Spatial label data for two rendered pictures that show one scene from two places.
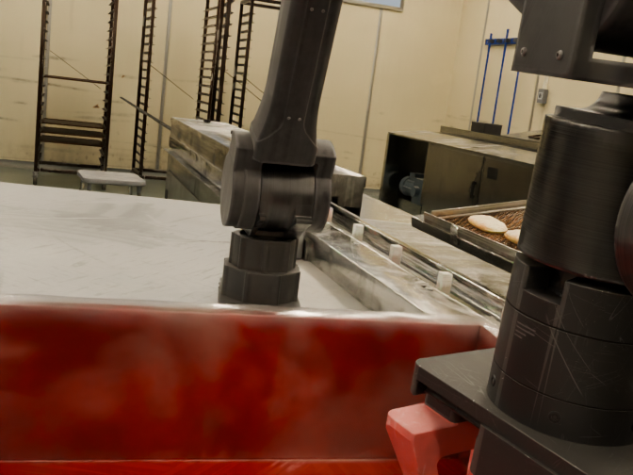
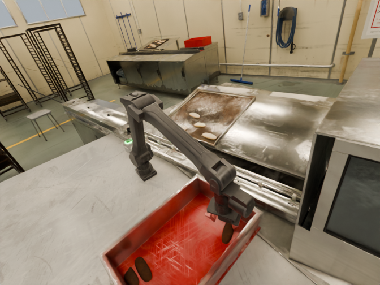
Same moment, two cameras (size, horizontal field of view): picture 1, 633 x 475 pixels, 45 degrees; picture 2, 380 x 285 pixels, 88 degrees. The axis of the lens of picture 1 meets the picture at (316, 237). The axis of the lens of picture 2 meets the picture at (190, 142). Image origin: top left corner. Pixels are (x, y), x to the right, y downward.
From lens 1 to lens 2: 50 cm
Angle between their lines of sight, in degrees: 30
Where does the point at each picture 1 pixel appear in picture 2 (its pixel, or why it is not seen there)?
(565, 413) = (225, 213)
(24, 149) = not seen: outside the picture
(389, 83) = (95, 40)
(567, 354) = (224, 209)
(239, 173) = (136, 159)
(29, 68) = not seen: outside the picture
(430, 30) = (98, 18)
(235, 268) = (141, 171)
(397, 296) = (169, 158)
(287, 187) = (145, 155)
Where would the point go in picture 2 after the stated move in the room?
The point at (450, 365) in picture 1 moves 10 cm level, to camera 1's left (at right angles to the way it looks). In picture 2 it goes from (210, 208) to (185, 223)
